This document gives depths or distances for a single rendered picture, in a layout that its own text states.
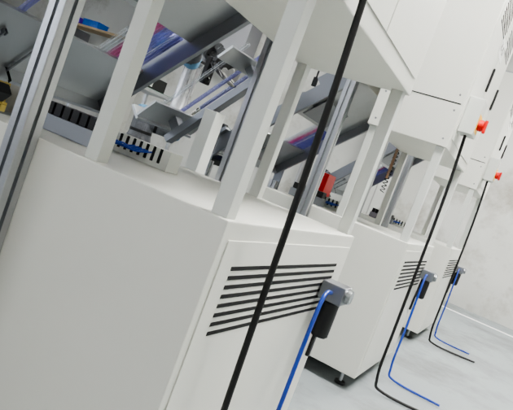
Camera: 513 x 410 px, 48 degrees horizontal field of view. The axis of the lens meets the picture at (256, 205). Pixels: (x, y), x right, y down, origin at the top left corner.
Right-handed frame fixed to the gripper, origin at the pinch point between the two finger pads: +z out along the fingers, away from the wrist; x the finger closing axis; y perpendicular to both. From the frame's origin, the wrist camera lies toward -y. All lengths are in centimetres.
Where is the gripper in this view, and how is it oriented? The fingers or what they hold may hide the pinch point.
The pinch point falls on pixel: (232, 86)
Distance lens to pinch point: 238.3
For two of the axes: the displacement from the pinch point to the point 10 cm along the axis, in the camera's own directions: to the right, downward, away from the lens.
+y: 6.9, -6.5, -3.2
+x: 5.0, 1.1, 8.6
